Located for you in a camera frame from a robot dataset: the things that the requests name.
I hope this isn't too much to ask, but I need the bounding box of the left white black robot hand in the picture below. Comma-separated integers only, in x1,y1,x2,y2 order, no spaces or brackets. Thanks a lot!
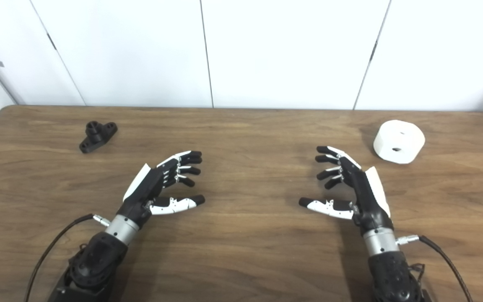
117,150,205,229

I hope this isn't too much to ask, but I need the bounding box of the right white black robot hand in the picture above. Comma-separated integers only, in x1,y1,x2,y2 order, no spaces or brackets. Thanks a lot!
299,146,394,235

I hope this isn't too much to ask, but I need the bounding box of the round white cylinder piece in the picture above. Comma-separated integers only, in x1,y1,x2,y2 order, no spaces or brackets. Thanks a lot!
373,120,426,164

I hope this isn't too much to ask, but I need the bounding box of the black flanged holder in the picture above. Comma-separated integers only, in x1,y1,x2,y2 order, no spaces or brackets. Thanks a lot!
79,121,118,154

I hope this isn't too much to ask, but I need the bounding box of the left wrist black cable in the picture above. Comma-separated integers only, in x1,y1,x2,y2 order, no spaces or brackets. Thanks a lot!
24,213,111,302

